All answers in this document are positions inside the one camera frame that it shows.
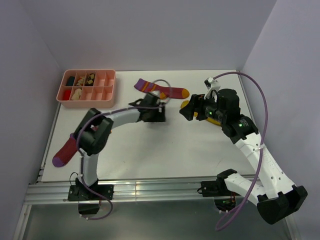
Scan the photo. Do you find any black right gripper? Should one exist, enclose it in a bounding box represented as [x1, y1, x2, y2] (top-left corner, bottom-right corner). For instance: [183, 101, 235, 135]
[179, 92, 226, 123]

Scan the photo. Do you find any maroon sock purple toe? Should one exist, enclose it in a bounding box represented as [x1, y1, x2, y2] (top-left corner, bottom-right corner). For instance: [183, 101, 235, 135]
[52, 133, 78, 168]

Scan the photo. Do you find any brown yellow argyle sock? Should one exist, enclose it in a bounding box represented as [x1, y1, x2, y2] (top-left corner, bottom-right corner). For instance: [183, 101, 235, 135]
[84, 73, 96, 86]

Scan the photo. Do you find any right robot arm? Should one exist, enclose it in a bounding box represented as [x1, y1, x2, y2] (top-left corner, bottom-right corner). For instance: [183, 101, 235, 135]
[179, 88, 308, 225]

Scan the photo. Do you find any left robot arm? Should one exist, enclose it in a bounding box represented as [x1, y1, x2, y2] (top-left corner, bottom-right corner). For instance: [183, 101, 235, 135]
[74, 92, 166, 200]

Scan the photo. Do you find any yellow patterned sock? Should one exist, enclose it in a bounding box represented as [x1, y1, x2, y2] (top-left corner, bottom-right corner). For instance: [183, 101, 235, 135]
[180, 100, 221, 126]

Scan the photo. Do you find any maroon purple striped sock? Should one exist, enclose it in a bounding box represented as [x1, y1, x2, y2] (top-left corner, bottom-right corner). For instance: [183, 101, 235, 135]
[134, 78, 190, 100]

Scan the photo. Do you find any pink compartment organizer box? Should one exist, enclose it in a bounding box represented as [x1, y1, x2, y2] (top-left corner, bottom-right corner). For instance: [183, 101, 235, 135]
[56, 69, 117, 109]

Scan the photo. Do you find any cream white rolled sock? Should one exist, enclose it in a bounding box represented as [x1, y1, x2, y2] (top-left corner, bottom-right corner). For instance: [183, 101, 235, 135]
[71, 88, 82, 101]

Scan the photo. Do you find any cream orange argyle rolled sock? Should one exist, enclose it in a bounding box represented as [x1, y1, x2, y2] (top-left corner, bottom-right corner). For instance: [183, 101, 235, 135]
[75, 75, 86, 86]

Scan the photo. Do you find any dark teal rolled sock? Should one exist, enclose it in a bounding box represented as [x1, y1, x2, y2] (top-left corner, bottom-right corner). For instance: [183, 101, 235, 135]
[65, 76, 75, 87]

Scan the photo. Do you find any red rolled sock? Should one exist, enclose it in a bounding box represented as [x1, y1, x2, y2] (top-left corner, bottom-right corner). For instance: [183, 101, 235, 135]
[62, 89, 72, 101]

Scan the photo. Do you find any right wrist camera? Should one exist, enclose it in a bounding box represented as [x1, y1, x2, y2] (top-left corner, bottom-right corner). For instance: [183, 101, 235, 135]
[204, 77, 221, 100]

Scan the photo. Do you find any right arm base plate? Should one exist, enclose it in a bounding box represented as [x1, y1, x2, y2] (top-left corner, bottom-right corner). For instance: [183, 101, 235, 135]
[197, 180, 225, 198]

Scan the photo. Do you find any aluminium front rail frame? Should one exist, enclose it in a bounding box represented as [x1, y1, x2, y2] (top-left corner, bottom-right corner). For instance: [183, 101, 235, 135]
[23, 176, 216, 205]

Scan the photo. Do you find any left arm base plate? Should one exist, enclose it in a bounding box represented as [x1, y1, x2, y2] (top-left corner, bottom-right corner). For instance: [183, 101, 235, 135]
[67, 184, 114, 202]

